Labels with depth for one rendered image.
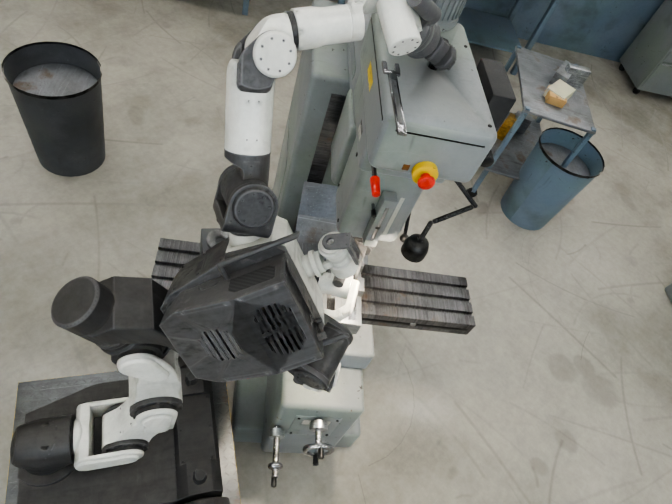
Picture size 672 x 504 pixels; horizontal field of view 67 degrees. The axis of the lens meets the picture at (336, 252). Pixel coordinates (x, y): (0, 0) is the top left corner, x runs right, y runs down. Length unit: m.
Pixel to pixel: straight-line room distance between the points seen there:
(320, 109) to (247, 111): 0.86
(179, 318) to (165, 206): 2.29
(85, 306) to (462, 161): 0.85
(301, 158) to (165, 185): 1.60
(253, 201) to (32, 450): 1.18
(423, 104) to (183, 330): 0.69
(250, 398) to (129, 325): 1.41
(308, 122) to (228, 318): 1.01
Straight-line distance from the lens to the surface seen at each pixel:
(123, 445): 1.84
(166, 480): 1.99
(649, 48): 6.63
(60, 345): 2.85
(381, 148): 1.14
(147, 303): 1.16
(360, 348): 1.94
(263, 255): 1.04
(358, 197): 1.44
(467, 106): 1.21
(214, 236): 1.75
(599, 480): 3.33
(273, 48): 0.95
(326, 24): 1.00
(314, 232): 2.11
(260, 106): 0.98
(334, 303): 1.83
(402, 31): 1.03
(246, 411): 2.45
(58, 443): 1.87
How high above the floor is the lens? 2.51
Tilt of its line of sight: 51 degrees down
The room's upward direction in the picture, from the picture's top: 22 degrees clockwise
